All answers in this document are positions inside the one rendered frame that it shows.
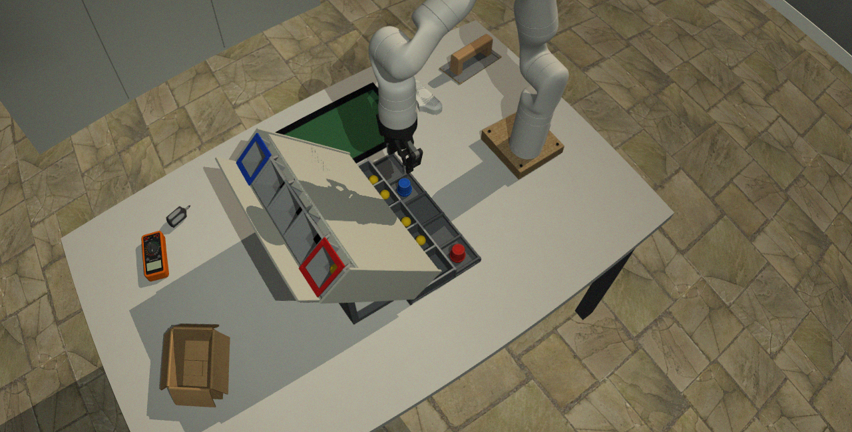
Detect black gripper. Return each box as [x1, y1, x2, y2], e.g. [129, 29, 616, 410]
[376, 113, 423, 174]

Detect orange digital multimeter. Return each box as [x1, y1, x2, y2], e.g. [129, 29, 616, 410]
[141, 231, 169, 282]

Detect blue square band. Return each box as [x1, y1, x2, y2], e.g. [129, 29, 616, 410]
[236, 133, 271, 186]

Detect red rectangular frame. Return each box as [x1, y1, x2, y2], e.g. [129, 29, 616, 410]
[299, 237, 345, 297]

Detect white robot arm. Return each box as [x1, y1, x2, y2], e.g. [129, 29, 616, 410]
[369, 0, 569, 159]

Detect red plug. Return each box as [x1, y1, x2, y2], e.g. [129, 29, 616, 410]
[450, 244, 465, 263]

